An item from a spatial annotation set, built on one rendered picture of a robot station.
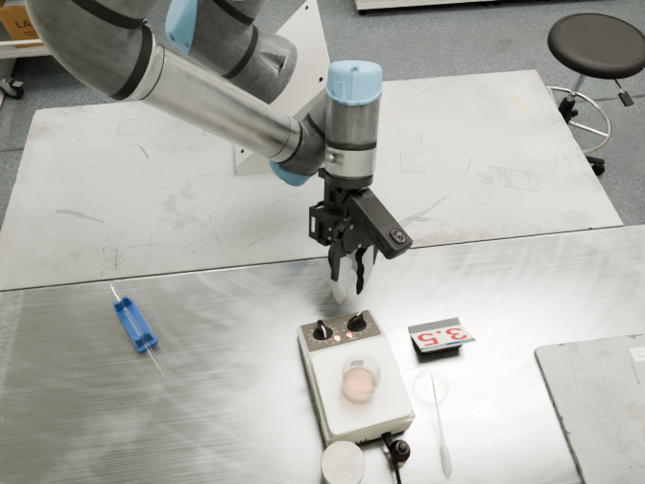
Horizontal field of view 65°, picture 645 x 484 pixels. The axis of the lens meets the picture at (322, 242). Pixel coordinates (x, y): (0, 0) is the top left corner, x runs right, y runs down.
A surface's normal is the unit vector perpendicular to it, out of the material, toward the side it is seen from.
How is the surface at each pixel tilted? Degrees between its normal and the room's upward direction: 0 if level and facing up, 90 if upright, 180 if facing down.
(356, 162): 61
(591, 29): 2
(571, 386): 0
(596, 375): 0
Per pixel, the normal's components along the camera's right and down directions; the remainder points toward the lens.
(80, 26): 0.22, 0.78
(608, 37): -0.01, -0.55
